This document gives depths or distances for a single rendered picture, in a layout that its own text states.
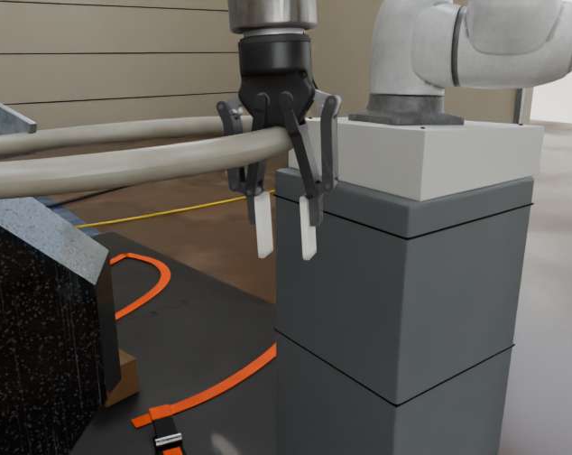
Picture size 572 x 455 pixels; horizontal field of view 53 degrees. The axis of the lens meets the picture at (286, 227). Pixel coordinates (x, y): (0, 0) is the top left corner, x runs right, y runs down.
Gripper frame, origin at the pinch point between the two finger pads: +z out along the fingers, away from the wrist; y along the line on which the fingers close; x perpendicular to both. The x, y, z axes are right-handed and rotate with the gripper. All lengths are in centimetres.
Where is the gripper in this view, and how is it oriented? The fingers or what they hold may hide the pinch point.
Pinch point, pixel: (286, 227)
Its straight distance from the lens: 63.8
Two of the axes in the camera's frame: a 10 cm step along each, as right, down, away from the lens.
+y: -9.5, -0.2, 3.3
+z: 0.6, 9.7, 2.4
